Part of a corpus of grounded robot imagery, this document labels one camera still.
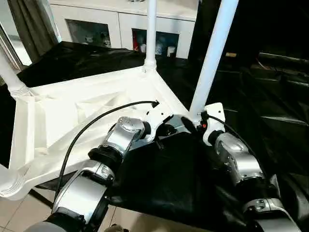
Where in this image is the white plastic table leg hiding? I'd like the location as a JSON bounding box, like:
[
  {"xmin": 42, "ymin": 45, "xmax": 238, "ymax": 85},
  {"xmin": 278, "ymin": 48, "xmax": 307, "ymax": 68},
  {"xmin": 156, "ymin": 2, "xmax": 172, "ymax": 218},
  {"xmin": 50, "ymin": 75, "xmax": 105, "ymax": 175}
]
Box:
[
  {"xmin": 0, "ymin": 163, "xmax": 26, "ymax": 199},
  {"xmin": 188, "ymin": 0, "xmax": 240, "ymax": 122},
  {"xmin": 142, "ymin": 0, "xmax": 159, "ymax": 74},
  {"xmin": 0, "ymin": 47, "xmax": 30, "ymax": 98}
]

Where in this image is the white plastic table top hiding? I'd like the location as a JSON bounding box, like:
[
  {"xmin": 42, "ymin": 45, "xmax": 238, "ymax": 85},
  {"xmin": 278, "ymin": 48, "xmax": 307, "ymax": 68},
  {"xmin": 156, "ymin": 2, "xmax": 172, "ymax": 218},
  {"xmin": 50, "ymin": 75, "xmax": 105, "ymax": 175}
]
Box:
[{"xmin": 0, "ymin": 65, "xmax": 192, "ymax": 202}]

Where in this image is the black mat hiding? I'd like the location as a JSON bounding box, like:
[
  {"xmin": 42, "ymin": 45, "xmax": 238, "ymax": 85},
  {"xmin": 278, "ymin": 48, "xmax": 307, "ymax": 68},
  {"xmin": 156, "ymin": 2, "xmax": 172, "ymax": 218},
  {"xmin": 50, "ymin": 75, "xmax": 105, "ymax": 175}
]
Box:
[{"xmin": 0, "ymin": 41, "xmax": 309, "ymax": 232}]

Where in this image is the grey left robot foot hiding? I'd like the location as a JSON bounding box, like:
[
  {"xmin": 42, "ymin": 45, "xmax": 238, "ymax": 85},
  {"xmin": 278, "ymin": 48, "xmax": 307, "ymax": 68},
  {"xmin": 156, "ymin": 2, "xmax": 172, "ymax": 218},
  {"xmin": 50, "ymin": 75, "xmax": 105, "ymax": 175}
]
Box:
[{"xmin": 108, "ymin": 224, "xmax": 129, "ymax": 232}]

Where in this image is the black metal bar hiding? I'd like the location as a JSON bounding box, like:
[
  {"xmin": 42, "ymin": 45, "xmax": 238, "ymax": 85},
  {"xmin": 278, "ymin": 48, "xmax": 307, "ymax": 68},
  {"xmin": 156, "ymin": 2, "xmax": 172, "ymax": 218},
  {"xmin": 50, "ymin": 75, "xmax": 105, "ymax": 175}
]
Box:
[{"xmin": 258, "ymin": 51, "xmax": 309, "ymax": 66}]

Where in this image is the white cabinet with glass doors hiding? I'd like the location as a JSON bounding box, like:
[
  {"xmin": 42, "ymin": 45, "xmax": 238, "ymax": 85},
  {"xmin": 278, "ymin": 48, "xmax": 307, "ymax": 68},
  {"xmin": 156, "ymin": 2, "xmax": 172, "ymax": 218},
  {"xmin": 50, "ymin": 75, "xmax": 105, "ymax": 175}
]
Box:
[{"xmin": 48, "ymin": 0, "xmax": 199, "ymax": 60}]

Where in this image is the black metal stand leg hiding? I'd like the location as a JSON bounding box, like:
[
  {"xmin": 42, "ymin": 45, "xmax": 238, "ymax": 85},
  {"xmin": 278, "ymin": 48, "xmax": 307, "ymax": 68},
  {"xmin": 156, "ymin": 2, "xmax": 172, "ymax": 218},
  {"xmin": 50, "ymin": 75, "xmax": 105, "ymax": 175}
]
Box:
[{"xmin": 28, "ymin": 188, "xmax": 55, "ymax": 209}]

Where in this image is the grey curtain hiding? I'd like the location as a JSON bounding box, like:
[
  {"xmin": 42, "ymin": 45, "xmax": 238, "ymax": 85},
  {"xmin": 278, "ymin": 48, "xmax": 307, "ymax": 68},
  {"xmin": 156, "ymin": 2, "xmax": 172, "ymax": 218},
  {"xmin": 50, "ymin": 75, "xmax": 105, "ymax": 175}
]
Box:
[{"xmin": 7, "ymin": 0, "xmax": 61, "ymax": 64}]

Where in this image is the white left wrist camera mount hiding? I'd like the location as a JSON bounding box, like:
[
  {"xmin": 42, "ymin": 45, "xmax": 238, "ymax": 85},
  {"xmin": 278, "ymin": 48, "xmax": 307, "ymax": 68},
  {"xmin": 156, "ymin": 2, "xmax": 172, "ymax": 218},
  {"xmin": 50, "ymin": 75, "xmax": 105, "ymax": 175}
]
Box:
[{"xmin": 144, "ymin": 107, "xmax": 174, "ymax": 142}]

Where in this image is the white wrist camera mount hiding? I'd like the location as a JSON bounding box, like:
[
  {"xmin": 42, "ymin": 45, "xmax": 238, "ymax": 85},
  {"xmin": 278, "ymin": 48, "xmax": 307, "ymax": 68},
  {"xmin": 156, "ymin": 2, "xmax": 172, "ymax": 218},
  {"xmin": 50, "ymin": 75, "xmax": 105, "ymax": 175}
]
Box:
[
  {"xmin": 144, "ymin": 107, "xmax": 174, "ymax": 142},
  {"xmin": 200, "ymin": 102, "xmax": 225, "ymax": 146}
]

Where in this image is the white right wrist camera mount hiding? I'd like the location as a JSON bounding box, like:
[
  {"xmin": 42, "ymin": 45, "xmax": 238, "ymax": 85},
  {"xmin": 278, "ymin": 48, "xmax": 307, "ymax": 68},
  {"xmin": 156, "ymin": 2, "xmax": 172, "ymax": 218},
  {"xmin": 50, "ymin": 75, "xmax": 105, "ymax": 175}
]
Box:
[{"xmin": 200, "ymin": 102, "xmax": 225, "ymax": 146}]

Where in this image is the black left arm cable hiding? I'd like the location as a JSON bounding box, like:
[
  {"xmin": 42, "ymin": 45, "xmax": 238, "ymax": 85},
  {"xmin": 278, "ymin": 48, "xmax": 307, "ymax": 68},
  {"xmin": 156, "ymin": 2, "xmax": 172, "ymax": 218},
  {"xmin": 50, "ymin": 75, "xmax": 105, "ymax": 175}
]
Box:
[{"xmin": 52, "ymin": 100, "xmax": 160, "ymax": 204}]

